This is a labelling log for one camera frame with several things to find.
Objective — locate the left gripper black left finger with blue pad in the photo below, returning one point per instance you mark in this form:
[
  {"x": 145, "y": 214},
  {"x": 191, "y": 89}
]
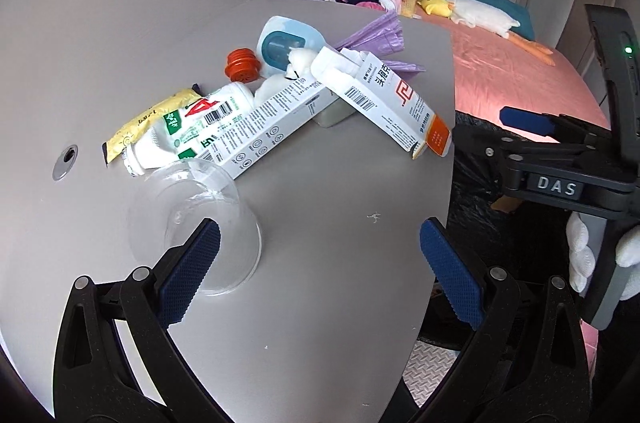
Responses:
[{"x": 92, "y": 377}]

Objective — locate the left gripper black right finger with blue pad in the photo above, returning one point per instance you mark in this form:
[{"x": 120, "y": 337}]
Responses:
[{"x": 526, "y": 361}]

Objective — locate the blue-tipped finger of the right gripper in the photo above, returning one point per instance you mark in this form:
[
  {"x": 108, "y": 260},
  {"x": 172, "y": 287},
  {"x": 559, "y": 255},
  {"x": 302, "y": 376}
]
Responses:
[{"x": 531, "y": 122}]

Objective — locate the purple plastic bag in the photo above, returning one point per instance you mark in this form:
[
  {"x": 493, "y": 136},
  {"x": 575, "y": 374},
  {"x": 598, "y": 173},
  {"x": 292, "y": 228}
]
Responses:
[{"x": 382, "y": 37}]

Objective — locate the white orange medicine box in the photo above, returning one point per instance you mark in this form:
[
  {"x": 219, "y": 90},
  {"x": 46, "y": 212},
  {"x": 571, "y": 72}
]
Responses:
[{"x": 374, "y": 89}]

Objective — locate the clear plastic cup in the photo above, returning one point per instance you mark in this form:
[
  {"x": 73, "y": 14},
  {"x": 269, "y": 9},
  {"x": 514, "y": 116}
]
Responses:
[{"x": 172, "y": 202}]

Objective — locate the yellow snack wrapper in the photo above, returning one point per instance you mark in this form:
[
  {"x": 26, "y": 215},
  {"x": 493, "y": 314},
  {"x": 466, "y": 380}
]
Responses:
[{"x": 132, "y": 131}]

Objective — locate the white AD milk bottle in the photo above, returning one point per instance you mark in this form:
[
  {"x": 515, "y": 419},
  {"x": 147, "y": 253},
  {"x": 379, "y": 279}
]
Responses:
[{"x": 186, "y": 132}]

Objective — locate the light blue plastic package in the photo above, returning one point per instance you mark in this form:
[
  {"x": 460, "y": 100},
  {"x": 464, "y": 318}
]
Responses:
[{"x": 278, "y": 37}]

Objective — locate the long white printed box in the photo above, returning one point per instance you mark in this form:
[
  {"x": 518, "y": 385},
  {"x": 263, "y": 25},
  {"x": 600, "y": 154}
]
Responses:
[{"x": 265, "y": 127}]

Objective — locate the orange bottle cap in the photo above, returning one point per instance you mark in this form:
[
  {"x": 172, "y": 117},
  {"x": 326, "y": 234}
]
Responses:
[{"x": 242, "y": 66}]

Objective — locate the black lined trash bin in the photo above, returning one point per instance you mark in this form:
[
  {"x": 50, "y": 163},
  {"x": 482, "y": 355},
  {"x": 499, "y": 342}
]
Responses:
[{"x": 481, "y": 219}]

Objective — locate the white gloved hand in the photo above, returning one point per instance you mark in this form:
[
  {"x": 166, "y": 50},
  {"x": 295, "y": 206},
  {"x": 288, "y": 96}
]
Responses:
[{"x": 584, "y": 234}]

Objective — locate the pink bed sheet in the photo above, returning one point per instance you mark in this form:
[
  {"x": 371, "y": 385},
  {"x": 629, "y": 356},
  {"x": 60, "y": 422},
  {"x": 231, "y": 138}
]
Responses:
[{"x": 491, "y": 73}]

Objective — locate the white goose plush toy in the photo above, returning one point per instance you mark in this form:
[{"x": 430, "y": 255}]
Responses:
[{"x": 475, "y": 14}]

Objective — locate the yellow duck plush toy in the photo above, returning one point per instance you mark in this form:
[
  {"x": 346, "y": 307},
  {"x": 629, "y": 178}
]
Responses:
[{"x": 439, "y": 8}]

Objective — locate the round metal desk grommet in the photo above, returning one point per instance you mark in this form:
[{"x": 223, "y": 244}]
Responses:
[{"x": 64, "y": 163}]

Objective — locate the black handheld camera device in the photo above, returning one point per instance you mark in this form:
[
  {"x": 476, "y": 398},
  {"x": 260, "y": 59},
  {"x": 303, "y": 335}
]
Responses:
[{"x": 617, "y": 49}]

